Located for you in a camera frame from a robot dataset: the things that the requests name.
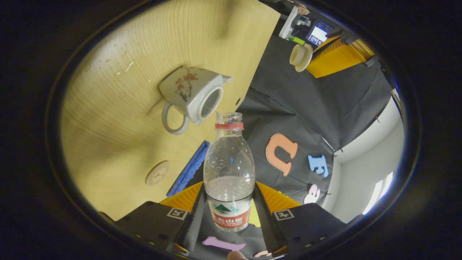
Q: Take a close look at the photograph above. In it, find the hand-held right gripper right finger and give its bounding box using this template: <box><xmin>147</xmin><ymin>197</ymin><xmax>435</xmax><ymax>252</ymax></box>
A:
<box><xmin>253</xmin><ymin>182</ymin><xmax>348</xmax><ymax>255</ymax></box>

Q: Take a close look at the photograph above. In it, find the black backdrop cloth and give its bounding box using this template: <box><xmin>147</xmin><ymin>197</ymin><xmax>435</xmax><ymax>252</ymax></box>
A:
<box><xmin>188</xmin><ymin>14</ymin><xmax>396</xmax><ymax>260</ymax></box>

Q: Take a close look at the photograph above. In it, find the clear plastic water bottle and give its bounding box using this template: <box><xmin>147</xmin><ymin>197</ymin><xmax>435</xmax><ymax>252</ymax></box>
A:
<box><xmin>203</xmin><ymin>112</ymin><xmax>256</xmax><ymax>233</ymax></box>

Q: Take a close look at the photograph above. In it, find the blue folded towel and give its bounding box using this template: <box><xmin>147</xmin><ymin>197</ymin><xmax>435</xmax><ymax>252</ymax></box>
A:
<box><xmin>166</xmin><ymin>141</ymin><xmax>211</xmax><ymax>198</ymax></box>

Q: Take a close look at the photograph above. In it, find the computer monitor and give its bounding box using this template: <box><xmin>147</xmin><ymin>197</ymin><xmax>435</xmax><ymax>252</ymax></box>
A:
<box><xmin>306</xmin><ymin>21</ymin><xmax>335</xmax><ymax>47</ymax></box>

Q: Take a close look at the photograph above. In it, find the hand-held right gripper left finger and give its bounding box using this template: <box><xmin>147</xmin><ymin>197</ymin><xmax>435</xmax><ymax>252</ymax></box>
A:
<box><xmin>115</xmin><ymin>182</ymin><xmax>207</xmax><ymax>253</ymax></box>

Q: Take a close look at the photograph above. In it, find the white ceramic teacup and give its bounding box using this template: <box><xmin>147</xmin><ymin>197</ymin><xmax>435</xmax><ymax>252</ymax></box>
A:
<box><xmin>158</xmin><ymin>66</ymin><xmax>234</xmax><ymax>135</ymax></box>

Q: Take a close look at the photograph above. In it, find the round wooden coaster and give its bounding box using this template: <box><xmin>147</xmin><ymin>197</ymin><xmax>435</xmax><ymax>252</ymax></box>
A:
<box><xmin>145</xmin><ymin>161</ymin><xmax>170</xmax><ymax>187</ymax></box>

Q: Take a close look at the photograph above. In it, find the ceiling light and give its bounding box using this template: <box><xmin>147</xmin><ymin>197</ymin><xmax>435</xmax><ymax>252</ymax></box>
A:
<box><xmin>362</xmin><ymin>171</ymin><xmax>394</xmax><ymax>216</ymax></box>

